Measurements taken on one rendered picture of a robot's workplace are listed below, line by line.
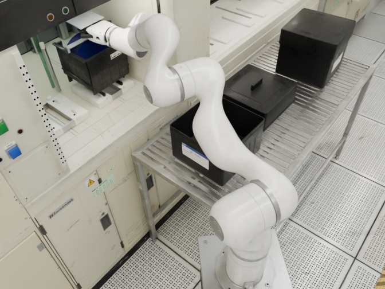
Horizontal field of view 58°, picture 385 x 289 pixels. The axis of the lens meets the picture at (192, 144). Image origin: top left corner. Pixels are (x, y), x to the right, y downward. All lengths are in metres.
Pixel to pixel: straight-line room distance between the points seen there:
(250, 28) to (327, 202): 1.18
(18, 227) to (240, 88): 1.09
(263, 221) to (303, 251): 1.33
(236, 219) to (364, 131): 2.23
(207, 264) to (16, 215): 0.67
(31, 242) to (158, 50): 0.88
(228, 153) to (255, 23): 1.43
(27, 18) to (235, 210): 0.73
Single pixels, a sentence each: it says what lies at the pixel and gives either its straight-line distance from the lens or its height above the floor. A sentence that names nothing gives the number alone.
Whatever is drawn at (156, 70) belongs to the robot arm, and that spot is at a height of 1.36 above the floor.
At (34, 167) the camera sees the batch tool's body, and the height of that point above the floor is 1.00.
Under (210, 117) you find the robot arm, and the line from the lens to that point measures 0.89.
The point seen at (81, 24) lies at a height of 1.22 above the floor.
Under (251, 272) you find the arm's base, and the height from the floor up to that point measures 0.88.
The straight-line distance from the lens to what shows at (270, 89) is 1.69.
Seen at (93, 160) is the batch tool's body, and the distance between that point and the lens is 1.42.
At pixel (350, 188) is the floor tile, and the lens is 2.52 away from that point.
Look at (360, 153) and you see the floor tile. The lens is 2.77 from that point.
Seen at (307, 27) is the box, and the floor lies 1.01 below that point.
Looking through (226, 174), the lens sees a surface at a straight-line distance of 1.35.
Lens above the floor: 1.87
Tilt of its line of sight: 46 degrees down
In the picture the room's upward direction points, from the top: 2 degrees counter-clockwise
